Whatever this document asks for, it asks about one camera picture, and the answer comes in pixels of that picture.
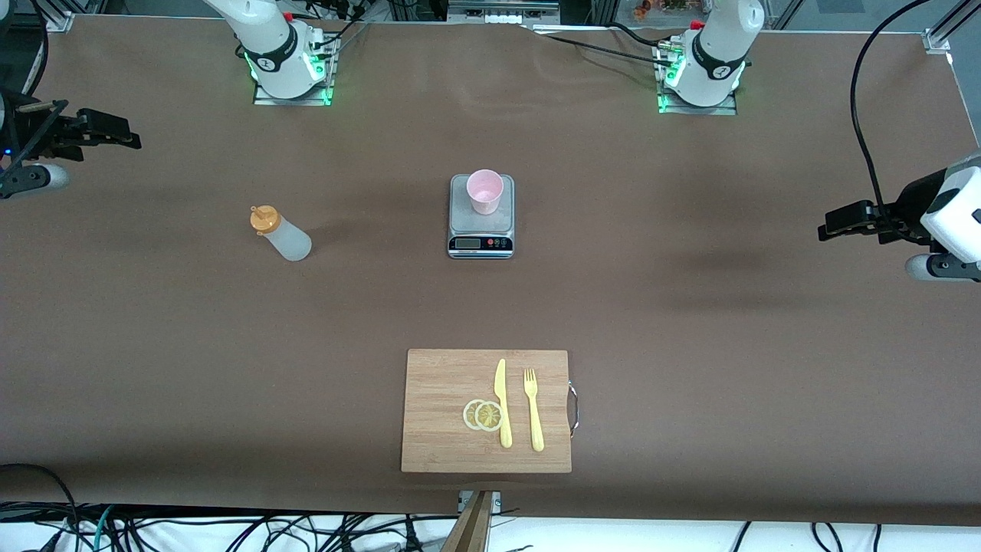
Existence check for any translucent sauce bottle orange cap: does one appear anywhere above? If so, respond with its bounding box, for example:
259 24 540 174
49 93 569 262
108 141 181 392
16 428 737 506
250 204 313 262

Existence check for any pink plastic cup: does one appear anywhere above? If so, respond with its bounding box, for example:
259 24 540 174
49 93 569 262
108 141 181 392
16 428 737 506
467 169 504 215

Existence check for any silver digital kitchen scale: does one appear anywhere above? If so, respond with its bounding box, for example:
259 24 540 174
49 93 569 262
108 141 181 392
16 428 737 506
448 174 515 260

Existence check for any yellow plastic fork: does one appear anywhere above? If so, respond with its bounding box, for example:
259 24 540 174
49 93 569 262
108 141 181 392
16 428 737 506
523 368 546 452

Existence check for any yellow plastic knife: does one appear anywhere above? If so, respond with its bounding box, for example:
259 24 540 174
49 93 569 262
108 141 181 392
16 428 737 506
494 358 513 449

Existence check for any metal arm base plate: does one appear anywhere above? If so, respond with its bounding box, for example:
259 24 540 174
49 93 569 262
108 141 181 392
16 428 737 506
657 42 738 116
253 23 336 107

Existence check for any black base cable bundle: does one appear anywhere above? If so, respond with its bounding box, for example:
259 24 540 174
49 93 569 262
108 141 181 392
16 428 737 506
307 0 370 56

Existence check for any black table cable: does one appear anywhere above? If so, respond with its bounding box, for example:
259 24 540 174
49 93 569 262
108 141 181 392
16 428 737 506
536 34 677 67
609 21 675 58

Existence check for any black floor cable loop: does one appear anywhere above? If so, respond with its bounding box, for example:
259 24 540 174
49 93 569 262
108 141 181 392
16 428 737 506
0 463 77 552

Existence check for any green floor cable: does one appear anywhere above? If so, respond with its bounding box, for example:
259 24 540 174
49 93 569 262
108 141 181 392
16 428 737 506
90 506 116 552

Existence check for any grey metal rail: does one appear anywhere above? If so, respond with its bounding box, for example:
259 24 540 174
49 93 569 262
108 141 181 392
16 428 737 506
448 0 560 24

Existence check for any wooden cutting board metal handle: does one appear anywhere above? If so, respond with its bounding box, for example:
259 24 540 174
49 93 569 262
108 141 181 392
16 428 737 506
401 349 580 474

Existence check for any wooden post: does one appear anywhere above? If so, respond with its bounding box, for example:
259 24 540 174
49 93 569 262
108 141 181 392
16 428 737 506
441 491 495 552

